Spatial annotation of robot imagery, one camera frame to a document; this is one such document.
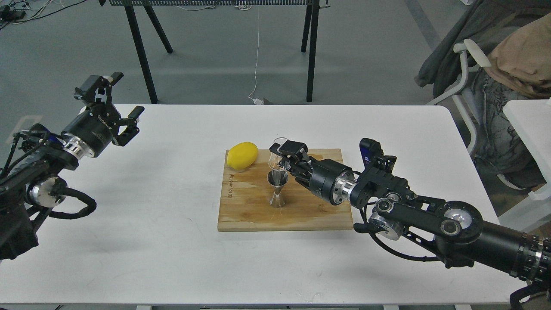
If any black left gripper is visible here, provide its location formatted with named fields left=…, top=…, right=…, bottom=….
left=61, top=72, right=145, bottom=159

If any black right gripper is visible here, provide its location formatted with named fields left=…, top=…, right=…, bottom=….
left=277, top=140, right=356, bottom=205

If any small clear glass beaker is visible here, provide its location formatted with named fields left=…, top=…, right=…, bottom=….
left=268, top=137, right=288, bottom=171

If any steel double jigger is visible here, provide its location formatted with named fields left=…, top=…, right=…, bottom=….
left=267, top=170, right=288, bottom=208

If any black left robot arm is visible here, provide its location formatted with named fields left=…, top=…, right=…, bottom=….
left=0, top=72, right=144, bottom=260

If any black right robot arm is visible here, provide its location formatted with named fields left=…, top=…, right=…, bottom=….
left=269, top=138, right=550, bottom=310

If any yellow lemon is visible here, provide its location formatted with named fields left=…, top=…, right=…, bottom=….
left=226, top=142, right=258, bottom=171

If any wooden cutting board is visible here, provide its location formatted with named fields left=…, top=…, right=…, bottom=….
left=218, top=149, right=353, bottom=232

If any white office chair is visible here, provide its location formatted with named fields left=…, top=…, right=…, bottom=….
left=430, top=39, right=546, bottom=190

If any white side table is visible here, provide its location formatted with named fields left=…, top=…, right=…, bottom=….
left=504, top=99, right=551, bottom=183

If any seated person in brown shirt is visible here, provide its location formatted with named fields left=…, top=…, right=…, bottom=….
left=415, top=0, right=551, bottom=99

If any white hanging cable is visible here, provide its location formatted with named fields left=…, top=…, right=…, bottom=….
left=247, top=6, right=264, bottom=105

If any black metal frame table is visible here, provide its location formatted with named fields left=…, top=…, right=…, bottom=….
left=99, top=0, right=329, bottom=104

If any floor cables bundle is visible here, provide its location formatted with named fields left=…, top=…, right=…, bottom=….
left=0, top=0, right=89, bottom=30

